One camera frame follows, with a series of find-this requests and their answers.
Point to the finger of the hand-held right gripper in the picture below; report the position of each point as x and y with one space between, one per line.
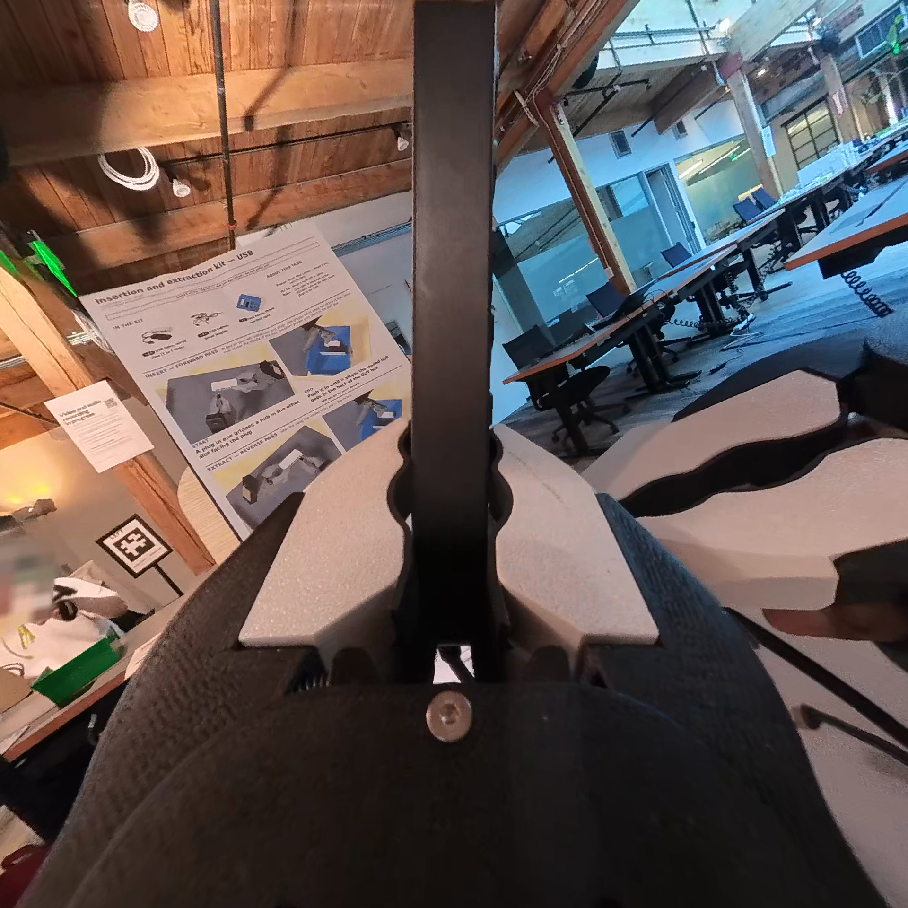
745 418
780 539

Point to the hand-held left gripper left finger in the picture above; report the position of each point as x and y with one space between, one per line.
333 553

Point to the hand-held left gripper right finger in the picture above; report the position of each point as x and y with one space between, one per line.
567 553

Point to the black usb hub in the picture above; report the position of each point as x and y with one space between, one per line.
454 284

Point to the person's right hand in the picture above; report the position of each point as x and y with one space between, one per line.
851 624

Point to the wooden office desk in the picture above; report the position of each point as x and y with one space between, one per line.
638 312
851 227

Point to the fiducial marker sign on stand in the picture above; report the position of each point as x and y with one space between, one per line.
135 550

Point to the printed instruction poster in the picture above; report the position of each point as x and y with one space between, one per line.
248 340

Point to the white paper notice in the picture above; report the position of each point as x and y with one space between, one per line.
99 425

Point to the green box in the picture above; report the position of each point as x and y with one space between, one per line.
78 670

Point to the white ceiling spotlight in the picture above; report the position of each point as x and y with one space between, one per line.
181 186
142 14
403 138

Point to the green exit sign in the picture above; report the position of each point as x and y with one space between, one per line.
42 262

